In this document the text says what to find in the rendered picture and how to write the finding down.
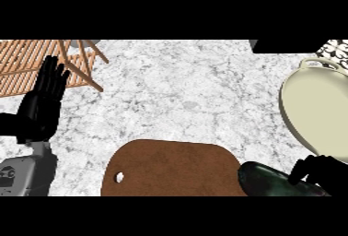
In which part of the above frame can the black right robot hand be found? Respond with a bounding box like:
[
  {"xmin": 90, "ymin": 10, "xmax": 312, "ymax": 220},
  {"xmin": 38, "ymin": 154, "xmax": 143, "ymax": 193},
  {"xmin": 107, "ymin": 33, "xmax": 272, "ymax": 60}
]
[{"xmin": 287, "ymin": 154, "xmax": 348, "ymax": 197}]

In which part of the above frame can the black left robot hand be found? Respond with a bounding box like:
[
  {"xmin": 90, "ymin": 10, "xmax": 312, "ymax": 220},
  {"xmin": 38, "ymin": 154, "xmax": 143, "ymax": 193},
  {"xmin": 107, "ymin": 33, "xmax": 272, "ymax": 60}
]
[{"xmin": 0, "ymin": 55, "xmax": 72, "ymax": 145}]

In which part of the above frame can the cream pot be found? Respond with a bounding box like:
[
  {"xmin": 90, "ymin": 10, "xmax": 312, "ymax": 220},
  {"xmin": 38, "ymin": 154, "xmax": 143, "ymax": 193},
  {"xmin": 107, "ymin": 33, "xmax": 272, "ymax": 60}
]
[{"xmin": 278, "ymin": 57, "xmax": 348, "ymax": 165}]

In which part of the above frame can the brown wooden cutting board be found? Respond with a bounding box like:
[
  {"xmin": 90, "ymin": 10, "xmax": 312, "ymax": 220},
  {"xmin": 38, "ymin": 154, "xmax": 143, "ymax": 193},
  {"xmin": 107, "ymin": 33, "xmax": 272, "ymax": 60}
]
[{"xmin": 98, "ymin": 138, "xmax": 249, "ymax": 197}]

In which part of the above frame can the wooden slatted rack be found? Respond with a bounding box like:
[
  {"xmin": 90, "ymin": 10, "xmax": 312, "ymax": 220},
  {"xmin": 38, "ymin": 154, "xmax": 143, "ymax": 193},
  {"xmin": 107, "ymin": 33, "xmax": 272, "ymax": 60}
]
[{"xmin": 0, "ymin": 40, "xmax": 110, "ymax": 98}]

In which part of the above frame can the black white patterned tile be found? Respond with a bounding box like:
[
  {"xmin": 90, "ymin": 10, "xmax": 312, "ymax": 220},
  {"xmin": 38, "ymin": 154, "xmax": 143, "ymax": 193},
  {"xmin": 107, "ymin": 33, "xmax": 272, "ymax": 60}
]
[{"xmin": 315, "ymin": 40, "xmax": 348, "ymax": 72}]

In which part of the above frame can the black appliance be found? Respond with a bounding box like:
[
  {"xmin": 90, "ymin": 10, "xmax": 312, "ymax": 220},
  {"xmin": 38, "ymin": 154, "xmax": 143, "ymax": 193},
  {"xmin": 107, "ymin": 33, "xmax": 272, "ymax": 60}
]
[{"xmin": 250, "ymin": 40, "xmax": 333, "ymax": 54}]

